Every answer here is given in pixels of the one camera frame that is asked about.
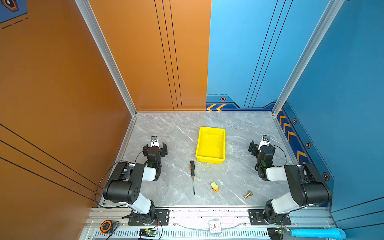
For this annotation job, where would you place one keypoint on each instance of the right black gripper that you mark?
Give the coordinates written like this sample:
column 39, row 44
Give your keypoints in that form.
column 255, row 147

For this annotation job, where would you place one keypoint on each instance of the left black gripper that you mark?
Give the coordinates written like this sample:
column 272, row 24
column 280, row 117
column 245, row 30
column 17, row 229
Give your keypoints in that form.
column 163, row 151

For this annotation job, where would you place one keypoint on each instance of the black orange handled screwdriver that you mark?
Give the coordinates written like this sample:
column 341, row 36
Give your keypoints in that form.
column 192, row 169

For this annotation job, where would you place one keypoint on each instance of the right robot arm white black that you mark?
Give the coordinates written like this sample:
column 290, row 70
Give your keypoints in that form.
column 306, row 187

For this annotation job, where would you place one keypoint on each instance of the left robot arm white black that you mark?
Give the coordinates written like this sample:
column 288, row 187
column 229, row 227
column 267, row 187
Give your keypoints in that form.
column 124, row 185

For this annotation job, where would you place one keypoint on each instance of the yellow plastic bin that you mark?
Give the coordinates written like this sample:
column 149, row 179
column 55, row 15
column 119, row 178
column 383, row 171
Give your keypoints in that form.
column 211, row 146

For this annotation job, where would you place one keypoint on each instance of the small brass fitting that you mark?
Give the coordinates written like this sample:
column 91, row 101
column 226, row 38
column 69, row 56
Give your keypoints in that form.
column 248, row 194

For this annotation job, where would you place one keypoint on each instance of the green orange small block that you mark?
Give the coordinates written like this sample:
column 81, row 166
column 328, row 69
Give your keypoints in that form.
column 214, row 187

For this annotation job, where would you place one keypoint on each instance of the left green circuit board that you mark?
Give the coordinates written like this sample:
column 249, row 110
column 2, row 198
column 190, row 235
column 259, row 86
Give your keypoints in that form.
column 148, row 233

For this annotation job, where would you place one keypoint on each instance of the green circuit board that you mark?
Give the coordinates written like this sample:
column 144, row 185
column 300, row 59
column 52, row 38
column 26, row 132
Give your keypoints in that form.
column 281, row 232
column 148, row 233

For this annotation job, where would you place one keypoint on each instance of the right green circuit board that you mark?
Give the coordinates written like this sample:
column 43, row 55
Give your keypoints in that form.
column 281, row 232

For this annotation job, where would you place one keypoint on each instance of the orange black tape measure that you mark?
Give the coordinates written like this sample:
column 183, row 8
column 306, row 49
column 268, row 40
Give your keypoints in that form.
column 106, row 226

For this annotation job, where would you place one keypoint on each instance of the small white clock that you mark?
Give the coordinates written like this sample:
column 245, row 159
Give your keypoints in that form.
column 215, row 226

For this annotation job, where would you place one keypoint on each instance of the blue tube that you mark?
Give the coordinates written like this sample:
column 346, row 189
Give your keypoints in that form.
column 332, row 233

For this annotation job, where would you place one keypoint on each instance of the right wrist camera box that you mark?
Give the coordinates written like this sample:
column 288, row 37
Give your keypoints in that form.
column 265, row 141

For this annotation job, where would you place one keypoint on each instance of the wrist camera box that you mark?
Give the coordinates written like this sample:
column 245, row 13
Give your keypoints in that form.
column 154, row 141
column 265, row 141

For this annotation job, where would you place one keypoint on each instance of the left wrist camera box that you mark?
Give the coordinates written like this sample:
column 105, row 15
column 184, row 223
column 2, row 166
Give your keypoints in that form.
column 154, row 141

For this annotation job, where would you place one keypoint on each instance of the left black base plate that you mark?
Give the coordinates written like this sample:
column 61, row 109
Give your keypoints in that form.
column 163, row 216

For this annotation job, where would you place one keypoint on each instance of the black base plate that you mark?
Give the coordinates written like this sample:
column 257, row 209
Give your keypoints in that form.
column 259, row 217
column 163, row 216

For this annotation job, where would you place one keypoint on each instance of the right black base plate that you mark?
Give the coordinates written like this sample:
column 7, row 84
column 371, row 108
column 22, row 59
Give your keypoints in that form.
column 259, row 217

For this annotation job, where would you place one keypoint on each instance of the aluminium front rail frame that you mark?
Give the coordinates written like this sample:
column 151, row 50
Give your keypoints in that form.
column 192, row 223

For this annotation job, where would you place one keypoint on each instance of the left aluminium corner post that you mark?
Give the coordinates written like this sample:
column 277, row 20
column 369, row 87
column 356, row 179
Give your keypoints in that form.
column 101, row 42

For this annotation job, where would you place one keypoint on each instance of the aluminium corner post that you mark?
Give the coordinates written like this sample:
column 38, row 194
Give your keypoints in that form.
column 318, row 34
column 101, row 42

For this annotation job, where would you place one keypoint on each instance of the right aluminium corner post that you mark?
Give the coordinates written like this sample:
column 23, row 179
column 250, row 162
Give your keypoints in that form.
column 318, row 34

